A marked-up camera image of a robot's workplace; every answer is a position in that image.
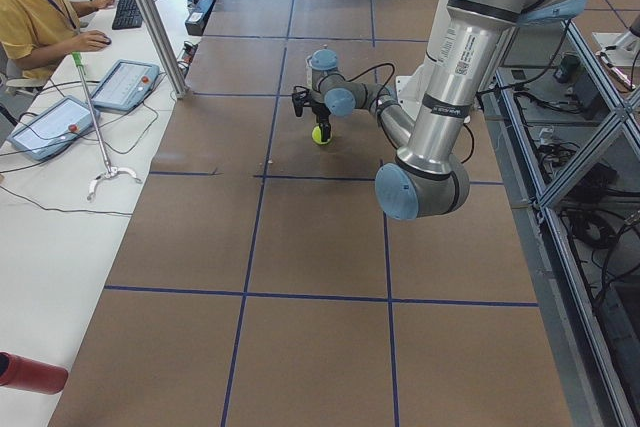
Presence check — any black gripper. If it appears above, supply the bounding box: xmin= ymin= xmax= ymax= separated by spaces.
xmin=310 ymin=100 xmax=331 ymax=143

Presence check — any yellow Wilson tennis ball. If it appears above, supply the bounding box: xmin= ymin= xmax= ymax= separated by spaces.
xmin=312 ymin=125 xmax=325 ymax=145

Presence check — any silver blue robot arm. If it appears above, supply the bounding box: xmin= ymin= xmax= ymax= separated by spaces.
xmin=292 ymin=0 xmax=587 ymax=220

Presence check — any far teach pendant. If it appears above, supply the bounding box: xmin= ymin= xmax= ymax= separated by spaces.
xmin=91 ymin=59 xmax=160 ymax=113

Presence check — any teach pendant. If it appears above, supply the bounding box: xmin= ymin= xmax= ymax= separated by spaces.
xmin=91 ymin=59 xmax=160 ymax=113
xmin=8 ymin=96 xmax=101 ymax=161

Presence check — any black keyboard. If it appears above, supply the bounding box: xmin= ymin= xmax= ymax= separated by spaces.
xmin=111 ymin=0 xmax=143 ymax=30

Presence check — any near teach pendant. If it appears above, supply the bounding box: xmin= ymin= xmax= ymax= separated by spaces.
xmin=8 ymin=96 xmax=101 ymax=161

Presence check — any person in yellow shirt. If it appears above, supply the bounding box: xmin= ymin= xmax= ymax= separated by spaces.
xmin=1 ymin=0 xmax=115 ymax=80

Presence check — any red bottle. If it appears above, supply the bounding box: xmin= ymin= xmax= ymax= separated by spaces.
xmin=1 ymin=352 xmax=69 ymax=395

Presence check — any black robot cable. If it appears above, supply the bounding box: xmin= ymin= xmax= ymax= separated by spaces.
xmin=344 ymin=62 xmax=476 ymax=164

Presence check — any green handled grabber tool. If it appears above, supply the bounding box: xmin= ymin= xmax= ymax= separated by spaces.
xmin=71 ymin=51 xmax=142 ymax=201

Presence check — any aluminium frame post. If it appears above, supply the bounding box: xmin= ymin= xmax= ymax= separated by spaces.
xmin=136 ymin=0 xmax=188 ymax=99

